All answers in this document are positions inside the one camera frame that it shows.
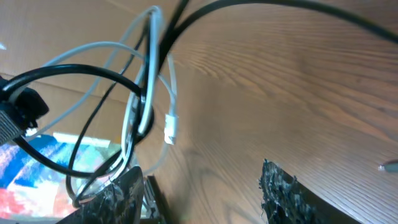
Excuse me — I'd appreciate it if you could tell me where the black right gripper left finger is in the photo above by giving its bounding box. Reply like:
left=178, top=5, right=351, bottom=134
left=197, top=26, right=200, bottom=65
left=57, top=166, right=144, bottom=224

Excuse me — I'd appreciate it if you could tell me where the white usb cable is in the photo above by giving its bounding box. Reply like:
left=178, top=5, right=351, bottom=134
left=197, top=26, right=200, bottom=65
left=7, top=5, right=180, bottom=200

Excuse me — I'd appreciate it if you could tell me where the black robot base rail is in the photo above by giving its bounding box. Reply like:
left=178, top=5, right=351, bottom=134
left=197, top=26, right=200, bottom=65
left=140, top=175, right=174, bottom=224

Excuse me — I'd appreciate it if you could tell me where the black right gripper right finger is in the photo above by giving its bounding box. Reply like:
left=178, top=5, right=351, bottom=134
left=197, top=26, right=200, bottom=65
left=259, top=159, right=358, bottom=224

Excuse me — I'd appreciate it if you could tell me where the black usb cable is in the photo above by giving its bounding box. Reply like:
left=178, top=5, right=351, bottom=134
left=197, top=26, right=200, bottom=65
left=1, top=0, right=398, bottom=208

